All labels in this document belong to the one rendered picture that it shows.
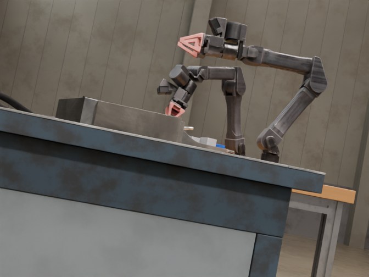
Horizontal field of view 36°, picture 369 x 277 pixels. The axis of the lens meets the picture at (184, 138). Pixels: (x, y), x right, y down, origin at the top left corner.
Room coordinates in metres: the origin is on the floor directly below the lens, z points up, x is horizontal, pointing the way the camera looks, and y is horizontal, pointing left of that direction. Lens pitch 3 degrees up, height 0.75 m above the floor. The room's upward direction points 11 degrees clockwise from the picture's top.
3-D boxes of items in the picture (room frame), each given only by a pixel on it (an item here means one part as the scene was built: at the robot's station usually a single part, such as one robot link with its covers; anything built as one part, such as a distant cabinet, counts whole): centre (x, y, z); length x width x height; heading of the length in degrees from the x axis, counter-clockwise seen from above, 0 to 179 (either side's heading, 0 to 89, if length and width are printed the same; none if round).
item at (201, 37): (1.95, 0.03, 1.20); 0.09 x 0.07 x 0.07; 96
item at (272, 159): (2.01, -0.31, 0.84); 0.20 x 0.07 x 0.08; 6
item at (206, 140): (1.94, -0.12, 0.86); 0.13 x 0.05 x 0.05; 118
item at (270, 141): (2.00, -0.30, 0.90); 0.09 x 0.06 x 0.06; 6
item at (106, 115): (1.20, 0.11, 0.83); 0.17 x 0.13 x 0.06; 101
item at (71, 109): (1.85, 0.14, 0.86); 0.50 x 0.26 x 0.11; 118
